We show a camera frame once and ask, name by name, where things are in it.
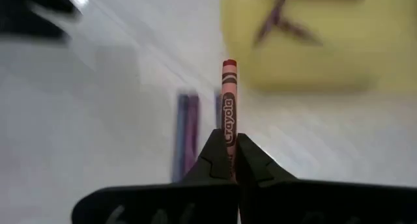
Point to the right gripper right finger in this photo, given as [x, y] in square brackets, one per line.
[293, 201]

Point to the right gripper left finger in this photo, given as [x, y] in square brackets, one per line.
[182, 201]

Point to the red crayon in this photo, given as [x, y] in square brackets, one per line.
[229, 103]

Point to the purple crayon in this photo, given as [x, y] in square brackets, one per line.
[299, 30]
[192, 129]
[275, 15]

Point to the blue crayon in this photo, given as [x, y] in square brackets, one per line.
[217, 110]
[180, 136]

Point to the yellow plastic bin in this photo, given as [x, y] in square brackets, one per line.
[342, 61]

